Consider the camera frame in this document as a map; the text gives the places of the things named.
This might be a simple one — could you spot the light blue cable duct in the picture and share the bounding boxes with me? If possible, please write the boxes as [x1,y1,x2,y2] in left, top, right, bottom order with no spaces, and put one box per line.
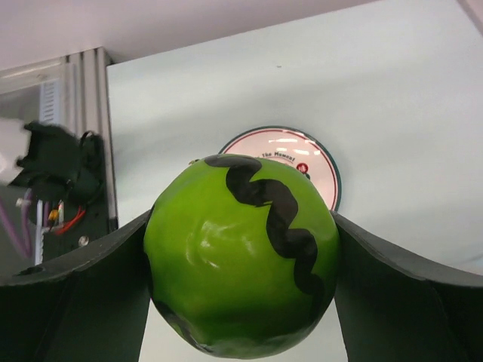
[34,80,62,265]

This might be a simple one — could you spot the round white printed plate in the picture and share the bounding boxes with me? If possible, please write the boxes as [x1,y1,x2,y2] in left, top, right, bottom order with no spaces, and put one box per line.
[220,126,343,211]

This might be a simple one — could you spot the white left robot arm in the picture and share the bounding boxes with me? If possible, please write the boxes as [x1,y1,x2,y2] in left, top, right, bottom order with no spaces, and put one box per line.
[1,118,106,206]

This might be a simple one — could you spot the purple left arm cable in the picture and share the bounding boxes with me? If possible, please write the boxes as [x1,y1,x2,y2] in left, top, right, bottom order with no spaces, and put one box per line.
[0,188,52,261]

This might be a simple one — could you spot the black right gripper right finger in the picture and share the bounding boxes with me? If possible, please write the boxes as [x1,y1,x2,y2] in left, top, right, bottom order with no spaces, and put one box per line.
[332,213,482,362]

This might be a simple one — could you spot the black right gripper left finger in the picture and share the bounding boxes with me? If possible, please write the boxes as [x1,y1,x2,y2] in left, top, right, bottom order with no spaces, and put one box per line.
[1,213,150,362]

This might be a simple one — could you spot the aluminium frame rail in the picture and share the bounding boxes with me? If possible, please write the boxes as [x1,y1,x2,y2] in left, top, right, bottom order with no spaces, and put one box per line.
[63,47,118,232]

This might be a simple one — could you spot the green fake watermelon ball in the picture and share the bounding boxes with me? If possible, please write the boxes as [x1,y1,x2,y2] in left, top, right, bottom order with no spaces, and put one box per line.
[143,155,340,359]

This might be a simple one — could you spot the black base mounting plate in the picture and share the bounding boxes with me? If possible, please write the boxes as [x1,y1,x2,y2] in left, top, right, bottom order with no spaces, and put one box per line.
[0,135,118,265]

